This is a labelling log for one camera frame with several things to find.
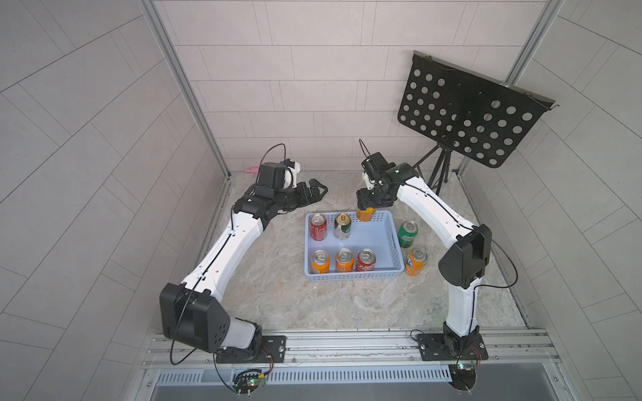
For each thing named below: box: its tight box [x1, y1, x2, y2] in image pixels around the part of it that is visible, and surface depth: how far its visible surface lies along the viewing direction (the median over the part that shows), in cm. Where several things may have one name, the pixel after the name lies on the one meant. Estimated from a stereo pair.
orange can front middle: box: [335, 247, 356, 273], surface depth 81 cm
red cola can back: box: [309, 213, 328, 242], surface depth 91 cm
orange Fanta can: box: [404, 247, 428, 277], surface depth 82 cm
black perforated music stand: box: [397, 50, 560, 195], surface depth 76 cm
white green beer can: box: [333, 213, 352, 241], surface depth 91 cm
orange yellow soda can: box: [356, 207, 376, 223], surface depth 88 cm
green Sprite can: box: [397, 220, 419, 249], surface depth 89 cm
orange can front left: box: [310, 248, 331, 275], surface depth 80 cm
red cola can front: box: [355, 248, 377, 272], surface depth 81 cm
